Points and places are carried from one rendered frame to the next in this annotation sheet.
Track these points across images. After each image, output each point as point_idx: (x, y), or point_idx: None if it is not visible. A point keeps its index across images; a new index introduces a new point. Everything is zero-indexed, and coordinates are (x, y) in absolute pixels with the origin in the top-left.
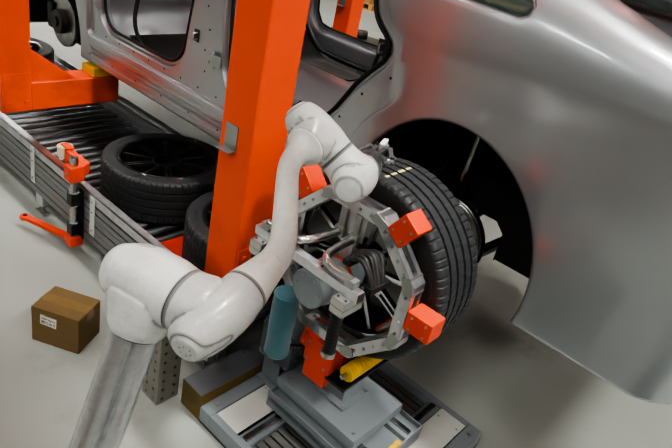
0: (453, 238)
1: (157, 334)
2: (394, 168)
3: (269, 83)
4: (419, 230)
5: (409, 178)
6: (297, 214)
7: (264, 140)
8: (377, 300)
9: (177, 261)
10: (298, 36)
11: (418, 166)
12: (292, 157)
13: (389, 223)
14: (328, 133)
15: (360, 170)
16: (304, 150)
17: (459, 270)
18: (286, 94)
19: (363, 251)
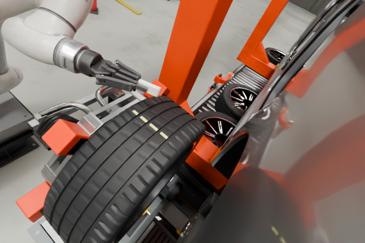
0: (80, 199)
1: None
2: (157, 122)
3: (182, 19)
4: (46, 136)
5: (140, 132)
6: None
7: (172, 59)
8: (148, 200)
9: None
10: None
11: (175, 146)
12: None
13: (80, 123)
14: None
15: (13, 21)
16: None
17: (64, 223)
18: (193, 38)
19: (65, 117)
